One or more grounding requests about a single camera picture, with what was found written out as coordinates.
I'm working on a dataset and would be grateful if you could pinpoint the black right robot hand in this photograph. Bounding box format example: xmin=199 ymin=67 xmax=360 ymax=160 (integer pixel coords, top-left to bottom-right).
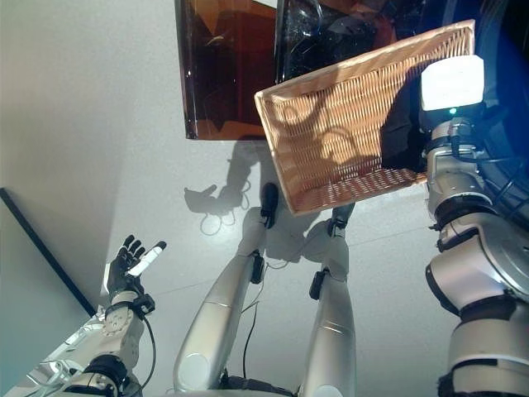
xmin=419 ymin=55 xmax=485 ymax=133

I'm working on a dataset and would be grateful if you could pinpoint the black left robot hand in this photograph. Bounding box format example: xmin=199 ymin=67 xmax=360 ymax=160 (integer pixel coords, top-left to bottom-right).
xmin=105 ymin=234 xmax=168 ymax=297

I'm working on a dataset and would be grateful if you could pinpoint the black garment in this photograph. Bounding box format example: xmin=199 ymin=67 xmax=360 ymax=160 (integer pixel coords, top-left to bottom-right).
xmin=379 ymin=94 xmax=427 ymax=171

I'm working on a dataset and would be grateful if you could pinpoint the dark grey washing machine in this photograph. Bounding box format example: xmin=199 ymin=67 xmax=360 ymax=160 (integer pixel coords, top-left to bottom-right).
xmin=470 ymin=0 xmax=529 ymax=249

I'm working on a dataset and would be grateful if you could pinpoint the black baseboard strip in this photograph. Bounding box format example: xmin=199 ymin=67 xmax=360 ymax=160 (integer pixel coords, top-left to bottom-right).
xmin=0 ymin=188 xmax=97 ymax=318

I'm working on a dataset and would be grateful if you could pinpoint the silver left robot leg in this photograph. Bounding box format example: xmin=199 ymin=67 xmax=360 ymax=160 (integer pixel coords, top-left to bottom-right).
xmin=172 ymin=183 xmax=280 ymax=393

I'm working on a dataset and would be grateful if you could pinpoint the silver robot leg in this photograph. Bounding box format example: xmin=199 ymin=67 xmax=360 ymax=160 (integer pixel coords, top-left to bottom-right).
xmin=298 ymin=202 xmax=357 ymax=397
xmin=172 ymin=183 xmax=280 ymax=393

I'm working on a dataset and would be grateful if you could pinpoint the rectangular wicker laundry basket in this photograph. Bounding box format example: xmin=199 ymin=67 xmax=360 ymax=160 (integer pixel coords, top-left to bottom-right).
xmin=254 ymin=19 xmax=476 ymax=217

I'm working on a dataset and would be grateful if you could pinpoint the silver right robot leg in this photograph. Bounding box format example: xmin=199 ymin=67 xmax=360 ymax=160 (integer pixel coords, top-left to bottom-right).
xmin=298 ymin=202 xmax=357 ymax=397

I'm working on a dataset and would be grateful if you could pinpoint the brown transparent acrylic stand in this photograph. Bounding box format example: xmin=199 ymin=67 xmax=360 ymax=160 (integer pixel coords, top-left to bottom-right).
xmin=174 ymin=0 xmax=439 ymax=141

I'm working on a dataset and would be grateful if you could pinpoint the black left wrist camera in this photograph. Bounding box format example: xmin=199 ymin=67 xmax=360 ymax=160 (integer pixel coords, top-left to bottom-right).
xmin=134 ymin=294 xmax=156 ymax=315

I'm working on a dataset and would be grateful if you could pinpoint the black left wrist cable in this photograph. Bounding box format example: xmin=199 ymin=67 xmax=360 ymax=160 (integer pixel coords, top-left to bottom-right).
xmin=119 ymin=313 xmax=157 ymax=394

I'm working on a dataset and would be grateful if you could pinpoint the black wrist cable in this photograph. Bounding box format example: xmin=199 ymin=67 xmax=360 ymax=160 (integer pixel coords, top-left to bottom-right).
xmin=449 ymin=123 xmax=529 ymax=227
xmin=119 ymin=313 xmax=157 ymax=394

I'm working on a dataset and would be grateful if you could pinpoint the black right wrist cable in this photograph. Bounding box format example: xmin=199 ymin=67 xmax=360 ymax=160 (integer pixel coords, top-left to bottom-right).
xmin=449 ymin=123 xmax=529 ymax=227

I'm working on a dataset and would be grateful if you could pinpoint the thin black tether cable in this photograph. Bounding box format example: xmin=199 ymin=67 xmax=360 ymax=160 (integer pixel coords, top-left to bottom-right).
xmin=241 ymin=256 xmax=290 ymax=378

